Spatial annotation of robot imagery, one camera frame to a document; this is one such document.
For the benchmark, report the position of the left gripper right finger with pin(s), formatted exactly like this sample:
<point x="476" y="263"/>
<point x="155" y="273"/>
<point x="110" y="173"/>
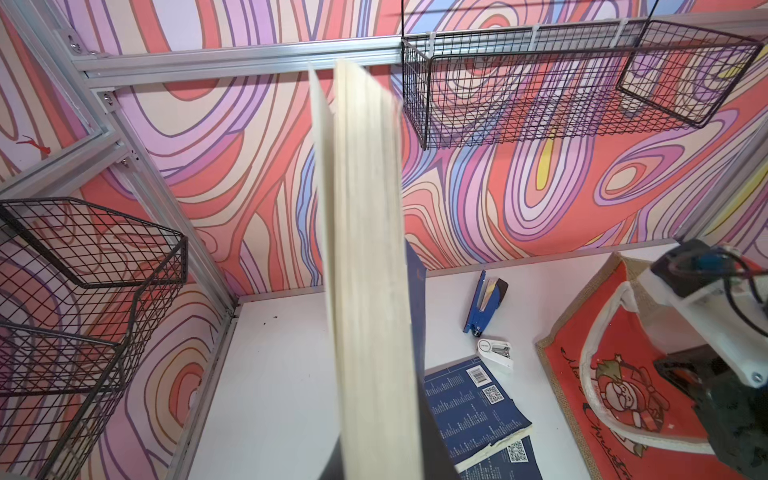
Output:
<point x="437" y="464"/>

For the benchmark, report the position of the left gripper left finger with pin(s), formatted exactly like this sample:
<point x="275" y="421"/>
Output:
<point x="334" y="469"/>

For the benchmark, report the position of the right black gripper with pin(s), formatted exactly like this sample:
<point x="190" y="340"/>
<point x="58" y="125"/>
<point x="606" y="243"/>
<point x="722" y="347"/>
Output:
<point x="733" y="414"/>

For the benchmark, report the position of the dark blue book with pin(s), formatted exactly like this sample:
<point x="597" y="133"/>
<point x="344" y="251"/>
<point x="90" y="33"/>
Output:
<point x="476" y="418"/>
<point x="516" y="462"/>

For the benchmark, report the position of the small white stapler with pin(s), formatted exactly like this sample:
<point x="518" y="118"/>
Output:
<point x="496" y="351"/>

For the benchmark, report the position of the left black wire basket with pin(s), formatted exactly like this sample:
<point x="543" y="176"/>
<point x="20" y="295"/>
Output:
<point x="83" y="288"/>

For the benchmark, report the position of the black wire basket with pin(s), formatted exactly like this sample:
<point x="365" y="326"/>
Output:
<point x="83" y="288"/>
<point x="484" y="87"/>

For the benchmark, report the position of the back black wire basket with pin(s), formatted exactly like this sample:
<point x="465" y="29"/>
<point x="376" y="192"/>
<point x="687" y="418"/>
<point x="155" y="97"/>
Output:
<point x="484" y="87"/>

